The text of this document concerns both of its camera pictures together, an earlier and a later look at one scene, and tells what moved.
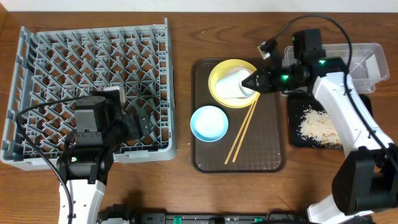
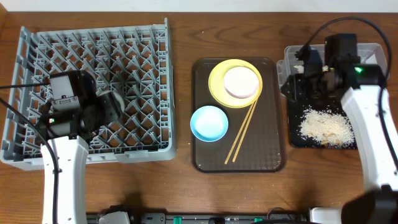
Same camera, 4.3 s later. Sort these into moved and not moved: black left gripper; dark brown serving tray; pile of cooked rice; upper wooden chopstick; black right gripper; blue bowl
Moved: black right gripper; black left gripper
Not moved: dark brown serving tray; upper wooden chopstick; blue bowl; pile of cooked rice
